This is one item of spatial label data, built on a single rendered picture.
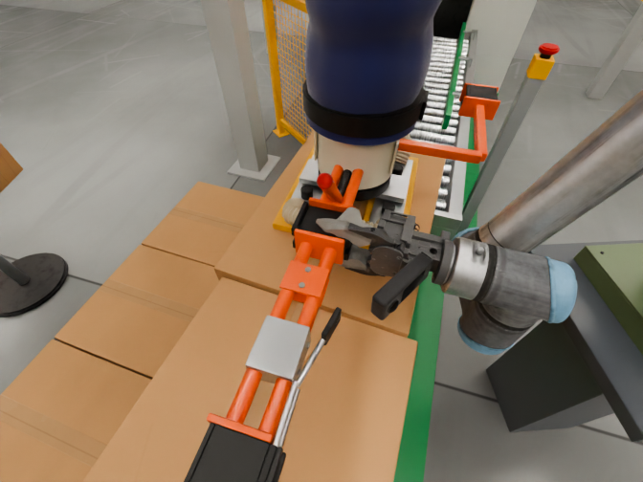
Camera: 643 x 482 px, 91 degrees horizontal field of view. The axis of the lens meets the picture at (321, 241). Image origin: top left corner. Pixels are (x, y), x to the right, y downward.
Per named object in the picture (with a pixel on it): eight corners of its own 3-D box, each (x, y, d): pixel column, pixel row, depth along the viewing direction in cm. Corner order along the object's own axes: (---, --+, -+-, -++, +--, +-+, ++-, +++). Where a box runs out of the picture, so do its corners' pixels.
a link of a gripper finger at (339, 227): (325, 202, 54) (374, 226, 54) (313, 227, 50) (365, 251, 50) (330, 189, 51) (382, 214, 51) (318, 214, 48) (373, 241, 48)
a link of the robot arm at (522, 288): (551, 339, 47) (595, 305, 40) (463, 314, 50) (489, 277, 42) (544, 289, 53) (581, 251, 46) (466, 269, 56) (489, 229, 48)
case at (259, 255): (319, 211, 131) (319, 121, 101) (415, 238, 122) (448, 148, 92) (247, 344, 95) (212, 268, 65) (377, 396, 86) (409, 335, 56)
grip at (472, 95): (458, 100, 89) (464, 82, 85) (491, 104, 87) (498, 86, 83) (457, 115, 84) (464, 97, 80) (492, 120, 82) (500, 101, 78)
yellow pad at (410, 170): (381, 157, 89) (384, 141, 85) (417, 163, 88) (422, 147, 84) (355, 248, 68) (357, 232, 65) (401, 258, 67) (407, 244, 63)
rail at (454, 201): (463, 54, 281) (471, 29, 266) (470, 54, 280) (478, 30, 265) (434, 245, 140) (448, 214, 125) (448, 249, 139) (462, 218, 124)
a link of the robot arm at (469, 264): (465, 310, 50) (490, 275, 42) (433, 301, 51) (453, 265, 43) (468, 266, 55) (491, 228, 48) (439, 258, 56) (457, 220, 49)
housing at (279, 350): (268, 327, 46) (264, 313, 43) (313, 340, 45) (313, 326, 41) (248, 376, 42) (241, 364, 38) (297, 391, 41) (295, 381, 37)
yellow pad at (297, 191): (316, 145, 93) (316, 130, 89) (349, 151, 91) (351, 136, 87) (272, 229, 72) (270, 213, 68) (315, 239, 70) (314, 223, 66)
